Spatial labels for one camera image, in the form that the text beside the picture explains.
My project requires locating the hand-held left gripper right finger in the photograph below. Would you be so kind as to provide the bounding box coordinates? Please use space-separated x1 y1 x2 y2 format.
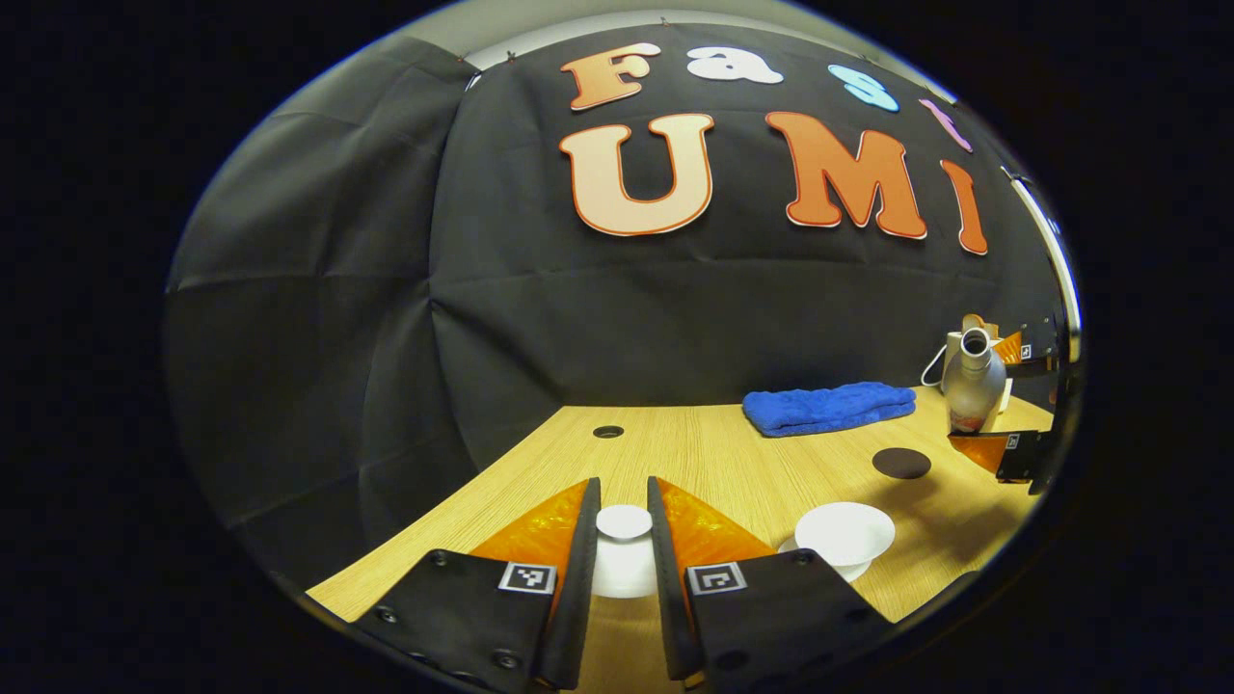
646 475 898 693

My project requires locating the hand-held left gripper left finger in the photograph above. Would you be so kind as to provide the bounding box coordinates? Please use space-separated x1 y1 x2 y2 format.
349 477 603 693

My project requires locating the white teacup lid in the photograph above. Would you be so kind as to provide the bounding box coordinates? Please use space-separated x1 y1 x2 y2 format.
590 504 662 601

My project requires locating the silver water bottle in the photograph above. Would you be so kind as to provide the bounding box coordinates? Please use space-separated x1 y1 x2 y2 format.
940 328 1008 435

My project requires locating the dark round coaster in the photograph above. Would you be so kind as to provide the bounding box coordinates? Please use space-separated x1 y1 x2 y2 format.
872 447 932 480

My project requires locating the white toaster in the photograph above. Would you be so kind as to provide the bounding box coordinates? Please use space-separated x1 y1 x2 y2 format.
945 328 1015 412

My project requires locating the white saucer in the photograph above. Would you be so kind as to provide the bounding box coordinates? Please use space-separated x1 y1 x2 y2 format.
776 537 874 585

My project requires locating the blue towel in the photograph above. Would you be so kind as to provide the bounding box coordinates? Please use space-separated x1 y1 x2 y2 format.
742 382 917 438

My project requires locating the black backdrop cloth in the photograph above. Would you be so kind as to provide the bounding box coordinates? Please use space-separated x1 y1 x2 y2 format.
164 24 1076 579

